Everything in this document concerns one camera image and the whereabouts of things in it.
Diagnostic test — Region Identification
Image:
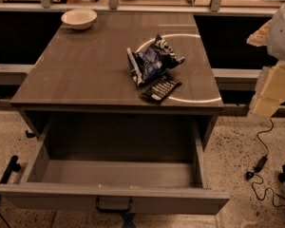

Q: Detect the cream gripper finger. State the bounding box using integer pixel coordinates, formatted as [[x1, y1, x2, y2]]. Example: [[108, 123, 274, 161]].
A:
[[246, 20, 271, 47], [251, 61, 285, 120]]

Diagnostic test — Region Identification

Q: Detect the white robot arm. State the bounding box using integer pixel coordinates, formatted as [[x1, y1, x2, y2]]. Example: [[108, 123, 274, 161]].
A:
[[247, 3, 285, 120]]

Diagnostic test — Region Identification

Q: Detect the open grey top drawer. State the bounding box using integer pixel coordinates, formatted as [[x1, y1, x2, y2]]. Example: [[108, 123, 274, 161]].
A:
[[0, 113, 229, 215]]

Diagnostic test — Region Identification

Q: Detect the grey drawer cabinet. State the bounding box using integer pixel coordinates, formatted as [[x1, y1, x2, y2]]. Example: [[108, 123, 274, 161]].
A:
[[11, 12, 222, 148]]

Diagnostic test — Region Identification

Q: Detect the blue chip bag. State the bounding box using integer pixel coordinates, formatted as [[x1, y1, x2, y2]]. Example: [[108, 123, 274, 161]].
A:
[[126, 34, 185, 86]]

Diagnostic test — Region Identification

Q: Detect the white ceramic bowl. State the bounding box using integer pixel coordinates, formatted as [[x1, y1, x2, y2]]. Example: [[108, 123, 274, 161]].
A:
[[61, 9, 97, 30]]

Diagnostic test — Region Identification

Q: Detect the black bar left floor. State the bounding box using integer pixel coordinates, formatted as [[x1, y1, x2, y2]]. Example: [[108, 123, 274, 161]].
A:
[[0, 155, 21, 184]]

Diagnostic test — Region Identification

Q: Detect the grey shelf rail right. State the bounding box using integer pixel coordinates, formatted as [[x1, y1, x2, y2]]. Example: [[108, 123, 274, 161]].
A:
[[212, 68, 261, 91]]

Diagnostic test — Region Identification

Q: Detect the grey shelf rail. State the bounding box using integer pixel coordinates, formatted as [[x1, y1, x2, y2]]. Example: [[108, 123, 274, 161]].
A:
[[0, 64, 34, 86], [212, 68, 261, 91]]

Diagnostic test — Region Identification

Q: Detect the black power cable with adapter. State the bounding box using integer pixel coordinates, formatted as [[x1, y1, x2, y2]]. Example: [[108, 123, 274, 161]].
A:
[[245, 117, 285, 209]]

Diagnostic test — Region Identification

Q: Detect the black drawer handle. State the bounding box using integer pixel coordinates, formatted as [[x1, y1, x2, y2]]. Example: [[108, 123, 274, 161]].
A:
[[95, 198, 132, 214]]

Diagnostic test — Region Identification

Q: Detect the grey shelf rail left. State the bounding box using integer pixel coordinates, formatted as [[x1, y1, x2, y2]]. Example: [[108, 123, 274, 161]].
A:
[[0, 64, 34, 86]]

